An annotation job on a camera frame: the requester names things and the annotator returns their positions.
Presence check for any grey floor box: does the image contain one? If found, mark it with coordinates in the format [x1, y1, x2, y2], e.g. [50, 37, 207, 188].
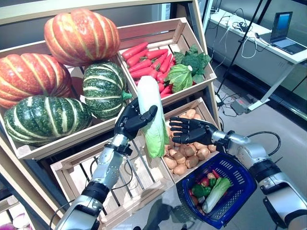
[230, 98, 252, 115]

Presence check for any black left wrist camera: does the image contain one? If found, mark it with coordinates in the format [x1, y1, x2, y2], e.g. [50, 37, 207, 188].
[117, 143, 133, 156]

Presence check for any wooden slatted crate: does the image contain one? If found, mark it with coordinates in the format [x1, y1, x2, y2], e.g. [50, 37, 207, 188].
[49, 134, 175, 223]

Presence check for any long white counter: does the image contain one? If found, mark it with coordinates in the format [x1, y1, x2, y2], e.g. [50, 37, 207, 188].
[205, 8, 307, 94]

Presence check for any dark green leafy broccoli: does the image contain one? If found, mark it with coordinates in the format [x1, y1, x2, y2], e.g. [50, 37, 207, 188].
[173, 44, 212, 84]

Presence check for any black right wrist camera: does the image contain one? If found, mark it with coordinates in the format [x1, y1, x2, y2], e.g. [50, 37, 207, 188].
[212, 138, 227, 153]

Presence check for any glass door refrigerator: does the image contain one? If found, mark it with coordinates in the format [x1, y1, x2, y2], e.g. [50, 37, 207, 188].
[162, 0, 212, 29]

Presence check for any green white napa cabbage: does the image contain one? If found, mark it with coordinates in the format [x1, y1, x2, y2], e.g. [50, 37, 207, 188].
[136, 76, 170, 159]
[202, 177, 231, 214]

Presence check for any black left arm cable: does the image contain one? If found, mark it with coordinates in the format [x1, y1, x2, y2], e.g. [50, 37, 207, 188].
[49, 155, 134, 230]

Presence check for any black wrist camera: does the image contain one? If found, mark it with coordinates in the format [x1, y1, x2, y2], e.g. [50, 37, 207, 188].
[212, 138, 227, 153]
[117, 143, 133, 156]

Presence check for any round light green cabbage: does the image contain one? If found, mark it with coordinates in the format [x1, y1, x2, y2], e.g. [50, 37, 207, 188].
[164, 64, 194, 93]

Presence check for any black tripod stand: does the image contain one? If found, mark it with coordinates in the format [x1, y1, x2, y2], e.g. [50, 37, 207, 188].
[214, 0, 264, 96]

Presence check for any open dark laptop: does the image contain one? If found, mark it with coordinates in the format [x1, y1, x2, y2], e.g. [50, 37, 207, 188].
[270, 11, 307, 55]

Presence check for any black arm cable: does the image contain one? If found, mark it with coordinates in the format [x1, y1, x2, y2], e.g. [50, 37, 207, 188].
[246, 131, 281, 158]
[49, 155, 134, 230]

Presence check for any green striped pumpkin with stem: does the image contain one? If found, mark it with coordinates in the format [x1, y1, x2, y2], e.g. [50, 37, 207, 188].
[82, 61, 133, 121]

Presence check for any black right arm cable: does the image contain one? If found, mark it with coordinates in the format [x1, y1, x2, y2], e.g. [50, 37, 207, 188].
[246, 131, 281, 158]

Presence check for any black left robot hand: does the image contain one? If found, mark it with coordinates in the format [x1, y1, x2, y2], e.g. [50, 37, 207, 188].
[114, 97, 158, 141]

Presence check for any black cable tangle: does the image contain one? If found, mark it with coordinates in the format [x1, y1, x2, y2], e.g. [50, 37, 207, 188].
[231, 8, 250, 32]

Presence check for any black router with antennas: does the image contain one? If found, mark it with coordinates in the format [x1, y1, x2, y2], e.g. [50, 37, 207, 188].
[211, 0, 223, 14]

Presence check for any wooden potato crate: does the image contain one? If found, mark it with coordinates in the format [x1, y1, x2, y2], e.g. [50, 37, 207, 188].
[161, 97, 220, 184]

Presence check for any wide wooden pumpkin crate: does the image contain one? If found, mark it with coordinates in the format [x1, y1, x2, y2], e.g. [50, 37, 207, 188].
[0, 39, 139, 161]

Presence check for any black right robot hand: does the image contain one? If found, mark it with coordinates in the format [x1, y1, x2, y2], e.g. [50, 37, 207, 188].
[169, 116, 219, 146]

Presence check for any blue plastic shopping basket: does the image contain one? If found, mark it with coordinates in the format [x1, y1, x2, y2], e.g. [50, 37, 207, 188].
[176, 152, 258, 228]

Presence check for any white desk leg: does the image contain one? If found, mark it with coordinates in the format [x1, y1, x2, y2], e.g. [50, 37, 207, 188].
[248, 63, 297, 111]

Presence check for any orange striped pumpkin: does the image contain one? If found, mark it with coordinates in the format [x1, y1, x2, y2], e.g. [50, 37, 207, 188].
[44, 8, 120, 67]
[0, 53, 72, 110]

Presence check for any wooden display stand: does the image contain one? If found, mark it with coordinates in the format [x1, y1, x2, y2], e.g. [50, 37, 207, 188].
[0, 0, 225, 230]

